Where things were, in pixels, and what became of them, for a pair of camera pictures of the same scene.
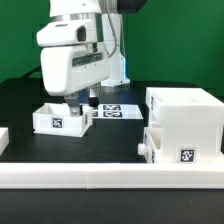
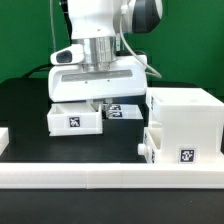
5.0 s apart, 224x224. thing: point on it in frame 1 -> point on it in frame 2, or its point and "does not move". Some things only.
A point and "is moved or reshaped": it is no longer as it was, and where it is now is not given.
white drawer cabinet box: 186,124 does not move
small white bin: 56,119 is moved or reshaped
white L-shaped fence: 109,175 does not move
